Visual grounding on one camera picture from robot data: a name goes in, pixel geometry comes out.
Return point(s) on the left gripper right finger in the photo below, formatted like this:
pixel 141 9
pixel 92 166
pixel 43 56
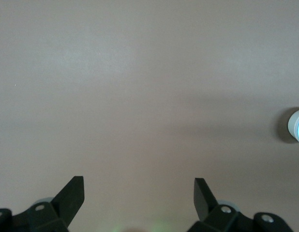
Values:
pixel 205 205

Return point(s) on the white bowl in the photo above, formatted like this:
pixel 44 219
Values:
pixel 291 125

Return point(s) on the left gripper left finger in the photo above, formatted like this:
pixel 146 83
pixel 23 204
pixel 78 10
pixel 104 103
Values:
pixel 67 203

